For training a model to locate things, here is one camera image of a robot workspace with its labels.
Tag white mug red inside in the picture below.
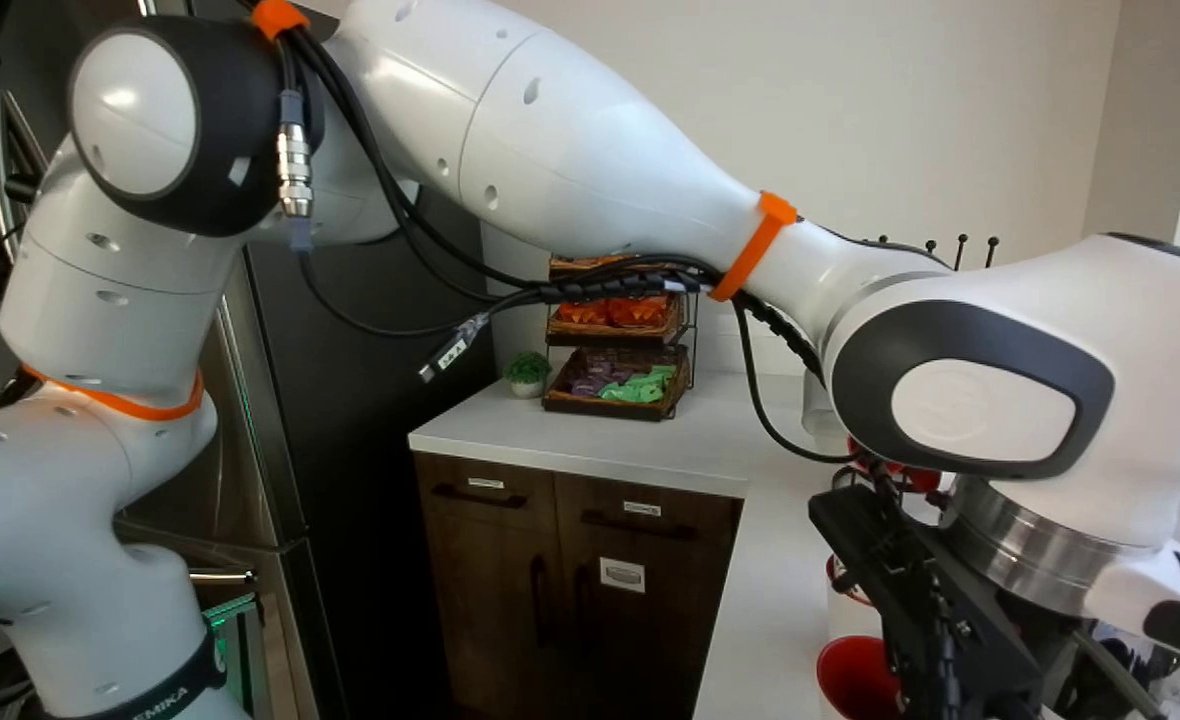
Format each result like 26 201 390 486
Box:
816 636 898 720

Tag black wire mug holder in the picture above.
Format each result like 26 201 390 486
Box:
923 232 1004 272

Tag dark wood cabinet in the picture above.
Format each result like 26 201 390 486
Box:
416 453 738 720

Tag small green plant by rack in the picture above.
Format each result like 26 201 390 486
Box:
503 353 552 395

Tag red snack packets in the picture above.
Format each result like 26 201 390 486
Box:
552 296 670 336

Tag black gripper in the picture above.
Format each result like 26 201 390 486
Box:
806 486 1137 720

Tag three-tier snack rack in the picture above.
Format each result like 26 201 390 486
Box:
538 255 695 421

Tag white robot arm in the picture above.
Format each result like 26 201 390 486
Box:
0 0 1180 720

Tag stainless steel refrigerator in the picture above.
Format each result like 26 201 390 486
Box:
0 0 498 720

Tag green snack packets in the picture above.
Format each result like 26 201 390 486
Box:
601 368 670 406

